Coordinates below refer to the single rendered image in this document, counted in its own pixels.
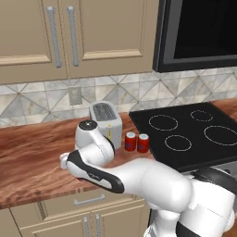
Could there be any beige drawer front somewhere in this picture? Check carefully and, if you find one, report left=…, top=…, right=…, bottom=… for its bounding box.
left=37, top=187, right=146, bottom=222

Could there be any silver base cupboard handle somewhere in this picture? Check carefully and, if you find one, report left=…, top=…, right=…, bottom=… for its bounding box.
left=81, top=216, right=91, bottom=237
left=94, top=213, right=103, bottom=237

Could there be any silver oven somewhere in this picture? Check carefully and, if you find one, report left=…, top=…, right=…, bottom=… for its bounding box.
left=182, top=160, right=237, bottom=181

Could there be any grey wall socket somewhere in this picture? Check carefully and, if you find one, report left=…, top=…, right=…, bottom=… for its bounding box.
left=68, top=85, right=83, bottom=106

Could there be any black microwave oven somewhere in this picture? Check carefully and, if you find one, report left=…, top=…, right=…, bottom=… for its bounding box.
left=152, top=0, right=237, bottom=74

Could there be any beige wall cupboard door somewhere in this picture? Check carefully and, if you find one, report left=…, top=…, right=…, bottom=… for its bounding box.
left=57, top=0, right=160, bottom=81
left=0, top=0, right=69, bottom=85

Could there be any silver drawer handle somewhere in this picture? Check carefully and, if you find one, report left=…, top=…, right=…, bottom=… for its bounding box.
left=73, top=193, right=106, bottom=207

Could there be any silver toaster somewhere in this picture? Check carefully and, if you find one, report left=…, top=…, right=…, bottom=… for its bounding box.
left=88, top=101, right=123, bottom=150

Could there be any beige base cupboard door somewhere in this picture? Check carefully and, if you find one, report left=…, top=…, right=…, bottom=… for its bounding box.
left=90, top=203, right=146, bottom=237
left=18, top=212, right=93, bottom=237

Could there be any black hob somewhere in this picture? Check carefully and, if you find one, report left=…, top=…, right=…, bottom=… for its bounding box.
left=128, top=101, right=237, bottom=173

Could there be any beige base cupboard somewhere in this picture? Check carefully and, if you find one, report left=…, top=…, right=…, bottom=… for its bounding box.
left=0, top=207, right=21, bottom=237

